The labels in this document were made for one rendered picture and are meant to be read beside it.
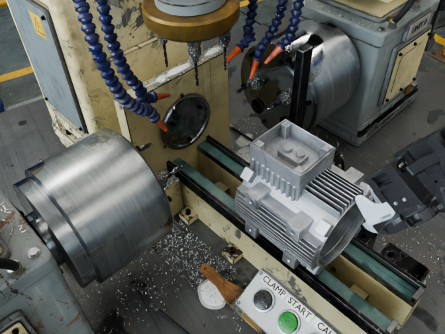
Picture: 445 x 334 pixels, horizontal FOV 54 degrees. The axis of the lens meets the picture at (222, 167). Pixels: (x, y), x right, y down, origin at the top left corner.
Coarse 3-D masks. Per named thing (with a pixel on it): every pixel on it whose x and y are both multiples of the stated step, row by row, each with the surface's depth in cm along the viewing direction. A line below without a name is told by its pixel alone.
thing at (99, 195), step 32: (64, 160) 76; (96, 160) 76; (128, 160) 77; (32, 192) 73; (64, 192) 72; (96, 192) 73; (128, 192) 75; (160, 192) 79; (32, 224) 75; (64, 224) 71; (96, 224) 72; (128, 224) 76; (160, 224) 81; (64, 256) 76; (96, 256) 73; (128, 256) 79
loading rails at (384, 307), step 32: (224, 160) 110; (192, 192) 107; (224, 192) 103; (224, 224) 102; (224, 256) 103; (256, 256) 98; (352, 256) 89; (384, 256) 88; (320, 288) 85; (352, 288) 92; (384, 288) 87; (416, 288) 84; (352, 320) 82; (384, 320) 80
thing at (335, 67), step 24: (312, 24) 108; (288, 48) 100; (336, 48) 104; (264, 72) 107; (288, 72) 101; (312, 72) 99; (336, 72) 103; (264, 96) 112; (288, 96) 102; (312, 96) 100; (336, 96) 106; (264, 120) 117; (312, 120) 104
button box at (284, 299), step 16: (256, 288) 68; (272, 288) 67; (288, 288) 70; (240, 304) 69; (272, 304) 66; (288, 304) 66; (304, 304) 65; (256, 320) 67; (272, 320) 66; (304, 320) 64; (320, 320) 63
